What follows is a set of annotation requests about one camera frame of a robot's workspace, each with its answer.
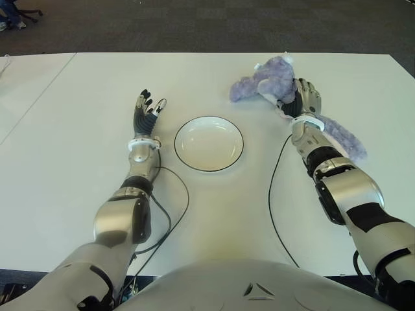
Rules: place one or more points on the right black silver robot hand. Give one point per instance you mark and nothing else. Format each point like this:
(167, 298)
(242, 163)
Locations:
(308, 98)

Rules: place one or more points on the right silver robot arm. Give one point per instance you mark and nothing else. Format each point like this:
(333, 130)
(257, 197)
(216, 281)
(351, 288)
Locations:
(350, 194)

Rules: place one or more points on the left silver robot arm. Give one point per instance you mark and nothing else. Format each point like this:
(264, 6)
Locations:
(120, 220)

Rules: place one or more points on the purple plush bunny doll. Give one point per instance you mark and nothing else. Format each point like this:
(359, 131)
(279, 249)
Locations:
(275, 77)

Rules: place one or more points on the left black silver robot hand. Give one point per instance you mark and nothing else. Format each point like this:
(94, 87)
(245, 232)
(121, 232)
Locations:
(144, 121)

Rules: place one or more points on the person's legs with sneakers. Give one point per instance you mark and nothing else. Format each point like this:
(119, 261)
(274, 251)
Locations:
(9, 16)

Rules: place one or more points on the black office chair base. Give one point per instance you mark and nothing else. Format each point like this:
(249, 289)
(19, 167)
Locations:
(30, 13)

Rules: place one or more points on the white plate with black rim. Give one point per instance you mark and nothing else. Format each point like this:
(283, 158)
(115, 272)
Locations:
(209, 144)

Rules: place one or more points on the silver robot torso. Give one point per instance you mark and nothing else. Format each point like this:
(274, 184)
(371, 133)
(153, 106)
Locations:
(253, 288)

